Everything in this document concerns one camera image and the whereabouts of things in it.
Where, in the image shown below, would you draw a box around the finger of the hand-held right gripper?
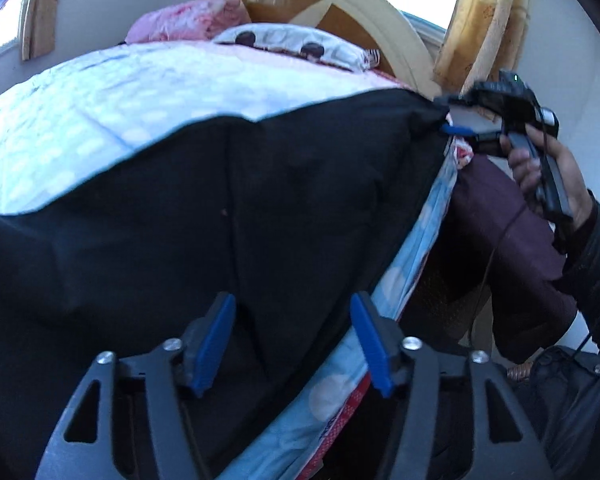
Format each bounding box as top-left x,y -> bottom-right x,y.
435,92 -> 477,109
440,122 -> 503,144

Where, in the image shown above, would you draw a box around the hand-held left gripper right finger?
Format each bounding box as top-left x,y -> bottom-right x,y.
350,291 -> 553,480

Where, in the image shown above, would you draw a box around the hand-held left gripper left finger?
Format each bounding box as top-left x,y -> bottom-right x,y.
35,292 -> 238,480

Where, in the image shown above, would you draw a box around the black pants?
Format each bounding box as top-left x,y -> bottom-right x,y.
0,87 -> 453,480

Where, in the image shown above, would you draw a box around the person's right forearm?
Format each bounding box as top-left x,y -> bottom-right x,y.
552,190 -> 600,356

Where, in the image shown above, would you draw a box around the person's right hand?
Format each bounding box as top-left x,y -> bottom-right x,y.
499,124 -> 597,233

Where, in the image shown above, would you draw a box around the yellow patterned curtain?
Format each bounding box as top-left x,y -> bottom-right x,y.
432,0 -> 531,96
20,0 -> 68,61

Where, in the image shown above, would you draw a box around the wooden bed headboard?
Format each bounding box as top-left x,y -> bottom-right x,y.
195,0 -> 443,101

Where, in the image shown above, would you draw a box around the person's leg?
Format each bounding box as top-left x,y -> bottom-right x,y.
450,152 -> 578,363

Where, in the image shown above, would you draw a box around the white pillow with dark spots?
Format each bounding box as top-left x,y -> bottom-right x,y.
212,22 -> 381,73

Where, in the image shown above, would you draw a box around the black jacket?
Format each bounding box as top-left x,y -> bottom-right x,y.
505,345 -> 600,480

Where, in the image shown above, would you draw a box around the blue dotted bed sheet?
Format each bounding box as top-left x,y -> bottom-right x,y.
0,40 -> 462,480

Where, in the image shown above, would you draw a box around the pink folded blanket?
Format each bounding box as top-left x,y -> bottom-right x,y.
125,0 -> 253,45

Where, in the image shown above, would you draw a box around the thin black cable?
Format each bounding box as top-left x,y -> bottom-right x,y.
469,205 -> 531,348

